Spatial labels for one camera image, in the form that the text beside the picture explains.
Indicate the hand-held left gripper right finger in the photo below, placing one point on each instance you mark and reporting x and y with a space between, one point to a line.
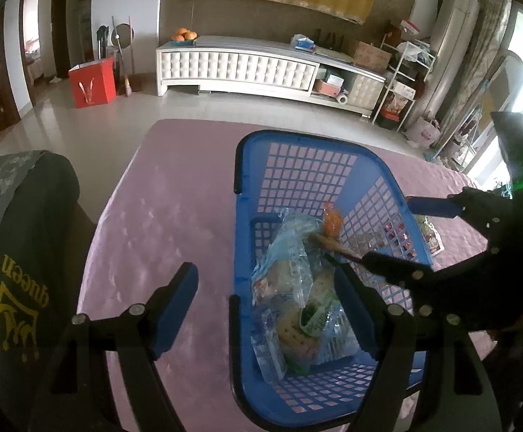
356 317

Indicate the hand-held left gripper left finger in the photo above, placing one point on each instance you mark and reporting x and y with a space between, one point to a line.
176 312

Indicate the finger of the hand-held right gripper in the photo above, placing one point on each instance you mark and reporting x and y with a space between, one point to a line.
432 207
392 266

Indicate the clear bagged snack packets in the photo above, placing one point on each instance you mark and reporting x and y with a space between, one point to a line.
322 312

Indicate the dotted cracker packet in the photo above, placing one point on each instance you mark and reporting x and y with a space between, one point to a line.
295 337

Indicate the orange snack packet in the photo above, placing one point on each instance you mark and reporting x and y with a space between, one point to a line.
332 222

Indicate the clear blue snack packet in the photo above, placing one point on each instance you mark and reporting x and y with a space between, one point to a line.
266 351

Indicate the blue plastic basket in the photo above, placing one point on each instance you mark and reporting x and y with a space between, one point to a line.
244 243

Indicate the light blue snack packet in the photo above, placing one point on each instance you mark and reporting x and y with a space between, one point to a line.
288 243

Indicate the red patterned snack packet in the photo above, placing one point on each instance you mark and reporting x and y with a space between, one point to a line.
430 234

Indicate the pink shopping bag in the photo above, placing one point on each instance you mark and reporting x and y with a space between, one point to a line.
423 134

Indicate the red gift box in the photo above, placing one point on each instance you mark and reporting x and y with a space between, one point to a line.
396 110

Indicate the white tape roll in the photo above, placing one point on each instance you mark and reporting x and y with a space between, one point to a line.
343 99

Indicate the white metal rack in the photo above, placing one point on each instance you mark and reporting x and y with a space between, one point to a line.
416 60

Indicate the dark chair with crown print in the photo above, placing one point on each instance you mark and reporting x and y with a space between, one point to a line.
32 256

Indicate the orange box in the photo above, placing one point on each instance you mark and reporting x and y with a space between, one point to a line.
324 87

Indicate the brown cardboard box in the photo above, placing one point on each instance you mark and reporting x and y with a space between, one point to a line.
371 56

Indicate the white floor air conditioner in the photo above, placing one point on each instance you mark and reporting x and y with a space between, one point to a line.
455 36

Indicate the grey patterned curtain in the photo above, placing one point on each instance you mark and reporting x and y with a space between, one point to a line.
491 40

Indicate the blue tissue box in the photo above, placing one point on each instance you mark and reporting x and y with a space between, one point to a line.
302 43

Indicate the broom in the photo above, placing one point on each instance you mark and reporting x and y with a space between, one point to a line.
127 87

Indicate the white tufted TV cabinet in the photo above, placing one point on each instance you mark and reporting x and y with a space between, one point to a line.
243 67

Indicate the red cardboard box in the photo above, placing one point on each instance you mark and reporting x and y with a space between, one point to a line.
92 83

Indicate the pile of oranges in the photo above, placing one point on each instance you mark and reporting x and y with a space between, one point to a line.
185 35

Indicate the dark upright appliance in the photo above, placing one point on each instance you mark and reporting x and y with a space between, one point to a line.
102 42

